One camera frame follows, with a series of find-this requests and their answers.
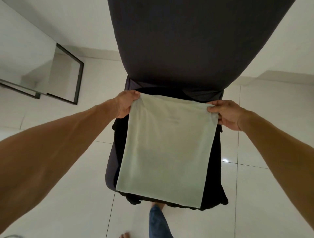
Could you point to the person's right hand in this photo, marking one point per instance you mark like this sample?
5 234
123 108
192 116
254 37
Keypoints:
229 115

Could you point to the person's left hand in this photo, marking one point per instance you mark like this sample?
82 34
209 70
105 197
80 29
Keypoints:
124 103

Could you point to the person's right thumb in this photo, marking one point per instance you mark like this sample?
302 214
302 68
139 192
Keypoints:
213 109

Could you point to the person's left thumb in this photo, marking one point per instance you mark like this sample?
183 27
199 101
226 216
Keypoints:
135 96

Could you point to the light green cloth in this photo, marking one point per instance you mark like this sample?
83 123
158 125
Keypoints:
164 149

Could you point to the person's right forearm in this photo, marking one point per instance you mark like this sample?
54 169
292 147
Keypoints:
282 157

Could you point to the person's left forearm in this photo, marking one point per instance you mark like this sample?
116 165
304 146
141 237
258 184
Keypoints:
49 157

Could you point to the black framed glass panel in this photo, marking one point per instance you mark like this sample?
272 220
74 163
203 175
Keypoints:
79 73

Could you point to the black garment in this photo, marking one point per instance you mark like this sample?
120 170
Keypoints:
215 171

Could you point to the dark grey ironing board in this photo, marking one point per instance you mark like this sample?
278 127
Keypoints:
191 41

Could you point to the person's bare foot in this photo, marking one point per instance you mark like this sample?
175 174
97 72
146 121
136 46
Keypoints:
157 204
124 235

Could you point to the person's blue jeans leg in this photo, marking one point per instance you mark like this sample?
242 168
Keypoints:
158 224

